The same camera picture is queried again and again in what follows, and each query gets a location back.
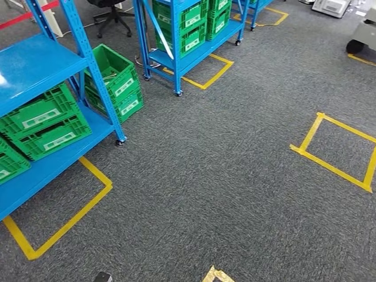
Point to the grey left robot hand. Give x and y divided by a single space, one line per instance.
103 277

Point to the blue metal shelf rack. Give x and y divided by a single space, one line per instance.
254 11
35 66
176 46

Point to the green plastic crate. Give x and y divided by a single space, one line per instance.
14 163
220 4
191 19
73 134
129 107
58 101
123 83
193 43
219 27

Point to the chrome stool base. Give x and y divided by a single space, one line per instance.
152 65

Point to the black office chair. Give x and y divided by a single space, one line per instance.
112 15

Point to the white desk side panel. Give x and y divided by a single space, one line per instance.
54 21

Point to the red barrier tape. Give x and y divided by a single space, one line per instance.
17 20

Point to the white weighing scale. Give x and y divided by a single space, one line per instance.
331 7

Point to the white cart with black wheels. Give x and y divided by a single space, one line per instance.
365 33

